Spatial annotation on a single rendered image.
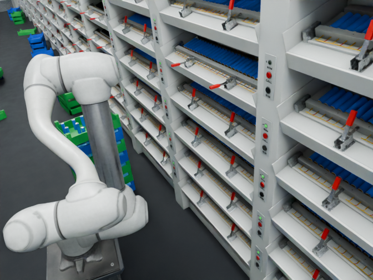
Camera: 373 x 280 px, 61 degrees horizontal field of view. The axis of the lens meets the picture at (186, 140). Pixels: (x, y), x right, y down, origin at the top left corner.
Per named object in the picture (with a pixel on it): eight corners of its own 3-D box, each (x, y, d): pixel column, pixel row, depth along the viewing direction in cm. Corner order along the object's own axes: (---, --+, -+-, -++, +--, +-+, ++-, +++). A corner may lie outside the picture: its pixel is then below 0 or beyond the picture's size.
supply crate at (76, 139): (71, 148, 167) (66, 135, 163) (58, 133, 181) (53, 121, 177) (121, 126, 182) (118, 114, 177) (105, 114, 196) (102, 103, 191)
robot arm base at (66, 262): (59, 280, 131) (54, 273, 128) (61, 237, 148) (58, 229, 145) (103, 269, 134) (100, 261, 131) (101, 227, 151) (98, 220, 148)
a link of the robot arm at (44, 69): (15, 83, 103) (59, 77, 105) (19, 48, 113) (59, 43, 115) (31, 109, 114) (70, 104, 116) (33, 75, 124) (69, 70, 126)
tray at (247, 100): (259, 119, 96) (252, 95, 90) (168, 66, 142) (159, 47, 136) (307, 83, 100) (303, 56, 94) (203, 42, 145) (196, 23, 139)
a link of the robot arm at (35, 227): (28, 245, 88) (75, 233, 89) (-2, 265, 73) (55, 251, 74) (20, 206, 89) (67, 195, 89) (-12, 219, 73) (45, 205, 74)
